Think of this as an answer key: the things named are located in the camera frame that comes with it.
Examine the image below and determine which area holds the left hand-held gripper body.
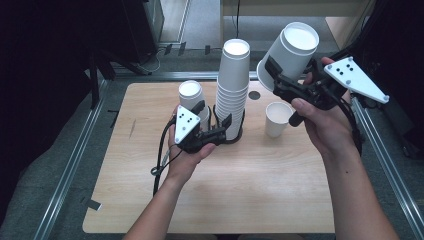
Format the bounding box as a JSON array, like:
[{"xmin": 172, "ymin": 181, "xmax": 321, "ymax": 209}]
[{"xmin": 173, "ymin": 104, "xmax": 219, "ymax": 154}]

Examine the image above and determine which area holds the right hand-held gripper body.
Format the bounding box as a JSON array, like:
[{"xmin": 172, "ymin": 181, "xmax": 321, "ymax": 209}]
[{"xmin": 273, "ymin": 56, "xmax": 390, "ymax": 128}]

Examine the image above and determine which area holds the black double cup holder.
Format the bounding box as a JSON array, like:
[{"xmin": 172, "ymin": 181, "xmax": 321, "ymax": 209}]
[{"xmin": 205, "ymin": 105, "xmax": 246, "ymax": 145}]

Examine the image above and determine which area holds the white paper cup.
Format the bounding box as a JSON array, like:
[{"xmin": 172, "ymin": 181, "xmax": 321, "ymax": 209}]
[
  {"xmin": 256, "ymin": 21, "xmax": 320, "ymax": 93},
  {"xmin": 265, "ymin": 101, "xmax": 294, "ymax": 139}
]

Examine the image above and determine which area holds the tall stack of white cups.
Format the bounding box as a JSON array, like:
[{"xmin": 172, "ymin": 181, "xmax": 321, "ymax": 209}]
[{"xmin": 214, "ymin": 38, "xmax": 251, "ymax": 141}]

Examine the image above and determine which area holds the person's left hand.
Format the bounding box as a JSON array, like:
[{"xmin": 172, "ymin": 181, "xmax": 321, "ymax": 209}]
[{"xmin": 165, "ymin": 106, "xmax": 217, "ymax": 187}]

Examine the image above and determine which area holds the person's right hand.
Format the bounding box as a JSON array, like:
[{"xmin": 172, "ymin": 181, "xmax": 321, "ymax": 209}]
[{"xmin": 290, "ymin": 56, "xmax": 359, "ymax": 158}]

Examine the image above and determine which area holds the short stack of white cups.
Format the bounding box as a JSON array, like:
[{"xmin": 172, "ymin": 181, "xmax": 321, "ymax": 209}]
[{"xmin": 178, "ymin": 79, "xmax": 211, "ymax": 133}]

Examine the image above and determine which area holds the black tripod stand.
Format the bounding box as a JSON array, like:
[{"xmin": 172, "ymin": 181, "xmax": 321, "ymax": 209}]
[{"xmin": 331, "ymin": 0, "xmax": 384, "ymax": 109}]

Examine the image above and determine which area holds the light wooden furniture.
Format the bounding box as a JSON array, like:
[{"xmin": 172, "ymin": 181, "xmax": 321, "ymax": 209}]
[{"xmin": 219, "ymin": 0, "xmax": 378, "ymax": 51}]

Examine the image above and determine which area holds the black floor tape mark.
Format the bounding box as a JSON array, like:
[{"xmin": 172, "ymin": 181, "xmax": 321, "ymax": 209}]
[{"xmin": 107, "ymin": 109, "xmax": 120, "ymax": 129}]

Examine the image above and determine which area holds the black cabinet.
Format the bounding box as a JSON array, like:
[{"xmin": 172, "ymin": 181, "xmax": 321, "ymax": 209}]
[{"xmin": 121, "ymin": 0, "xmax": 165, "ymax": 64}]

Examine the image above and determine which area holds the black metal stand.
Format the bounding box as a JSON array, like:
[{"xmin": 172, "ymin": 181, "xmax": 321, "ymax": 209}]
[{"xmin": 88, "ymin": 49, "xmax": 153, "ymax": 109}]

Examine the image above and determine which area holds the grey tape piece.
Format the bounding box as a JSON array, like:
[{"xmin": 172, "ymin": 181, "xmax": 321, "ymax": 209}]
[{"xmin": 87, "ymin": 198, "xmax": 103, "ymax": 212}]

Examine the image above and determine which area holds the dark curtain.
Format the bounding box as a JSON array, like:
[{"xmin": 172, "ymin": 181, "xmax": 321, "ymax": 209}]
[{"xmin": 0, "ymin": 0, "xmax": 101, "ymax": 228}]

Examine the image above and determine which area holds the left hand-held gripper cable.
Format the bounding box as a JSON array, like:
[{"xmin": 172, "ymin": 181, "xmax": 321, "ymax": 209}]
[{"xmin": 150, "ymin": 118, "xmax": 183, "ymax": 198}]

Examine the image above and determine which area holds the hand-held gripper cable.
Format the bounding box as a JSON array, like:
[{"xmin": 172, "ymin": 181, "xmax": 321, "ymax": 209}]
[
  {"xmin": 150, "ymin": 118, "xmax": 183, "ymax": 198},
  {"xmin": 336, "ymin": 96, "xmax": 366, "ymax": 157}
]

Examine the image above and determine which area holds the aluminium frame rail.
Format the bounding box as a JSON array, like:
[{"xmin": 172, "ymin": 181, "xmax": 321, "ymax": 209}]
[
  {"xmin": 33, "ymin": 79, "xmax": 109, "ymax": 240},
  {"xmin": 113, "ymin": 70, "xmax": 278, "ymax": 82},
  {"xmin": 349, "ymin": 96, "xmax": 424, "ymax": 240}
]

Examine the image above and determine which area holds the right hand-held gripper cable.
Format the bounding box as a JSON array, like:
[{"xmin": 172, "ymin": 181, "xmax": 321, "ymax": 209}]
[{"xmin": 336, "ymin": 96, "xmax": 366, "ymax": 157}]

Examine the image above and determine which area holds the white floor cable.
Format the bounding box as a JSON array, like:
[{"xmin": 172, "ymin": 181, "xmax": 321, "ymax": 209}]
[{"xmin": 143, "ymin": 46, "xmax": 168, "ymax": 73}]

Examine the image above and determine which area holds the black hanging cable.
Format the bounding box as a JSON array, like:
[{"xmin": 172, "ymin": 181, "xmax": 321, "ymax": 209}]
[{"xmin": 235, "ymin": 0, "xmax": 241, "ymax": 39}]

